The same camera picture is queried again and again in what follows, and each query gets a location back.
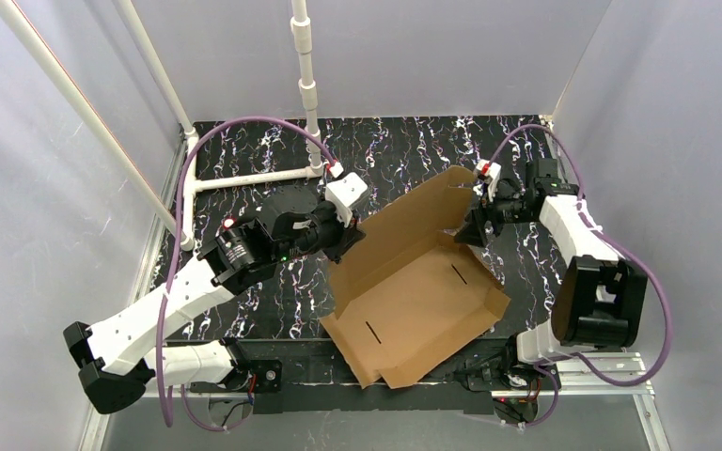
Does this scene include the brown cardboard box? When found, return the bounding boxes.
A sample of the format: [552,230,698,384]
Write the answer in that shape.
[320,165,510,389]

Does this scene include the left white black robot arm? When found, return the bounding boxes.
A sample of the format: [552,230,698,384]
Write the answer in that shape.
[63,182,368,414]

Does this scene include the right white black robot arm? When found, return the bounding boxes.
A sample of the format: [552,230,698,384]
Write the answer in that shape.
[455,159,648,364]

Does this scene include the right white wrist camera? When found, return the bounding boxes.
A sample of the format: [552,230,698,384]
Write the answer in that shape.
[473,159,501,201]

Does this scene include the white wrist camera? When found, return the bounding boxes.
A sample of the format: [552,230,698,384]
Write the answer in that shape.
[473,159,501,201]
[324,172,369,228]

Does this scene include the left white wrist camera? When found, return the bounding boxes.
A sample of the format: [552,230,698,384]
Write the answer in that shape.
[324,172,369,228]

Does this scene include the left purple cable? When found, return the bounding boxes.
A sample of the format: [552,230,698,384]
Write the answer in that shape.
[155,117,345,433]

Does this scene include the purple cable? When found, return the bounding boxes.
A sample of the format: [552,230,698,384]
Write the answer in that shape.
[488,123,675,428]
[155,117,345,433]

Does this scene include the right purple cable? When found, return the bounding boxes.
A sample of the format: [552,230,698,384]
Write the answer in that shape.
[488,123,675,428]

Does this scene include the aluminium rail base frame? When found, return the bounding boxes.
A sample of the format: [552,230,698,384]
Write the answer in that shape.
[64,145,673,425]

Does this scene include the white pvc pipe frame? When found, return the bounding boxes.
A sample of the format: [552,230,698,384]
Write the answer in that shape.
[0,0,328,252]

